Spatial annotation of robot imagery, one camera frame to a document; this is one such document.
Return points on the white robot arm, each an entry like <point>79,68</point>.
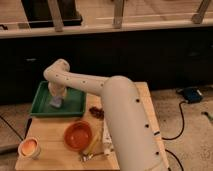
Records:
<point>128,124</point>

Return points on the orange bowl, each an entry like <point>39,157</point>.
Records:
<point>77,136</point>

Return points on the white cup orange inside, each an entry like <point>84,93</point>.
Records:
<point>29,148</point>

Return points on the green plastic tray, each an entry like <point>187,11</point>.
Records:
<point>73,105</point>

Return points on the blue power box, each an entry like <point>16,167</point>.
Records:
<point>191,94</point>

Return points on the metal spoon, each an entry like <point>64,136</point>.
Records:
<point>84,158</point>

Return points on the wooden railing beam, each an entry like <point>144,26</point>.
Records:
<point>105,28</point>

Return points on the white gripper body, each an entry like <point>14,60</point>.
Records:
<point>57,91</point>

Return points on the bunch of dark grapes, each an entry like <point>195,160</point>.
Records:
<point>97,112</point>

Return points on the yellow stick utensil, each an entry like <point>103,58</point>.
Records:
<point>94,141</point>

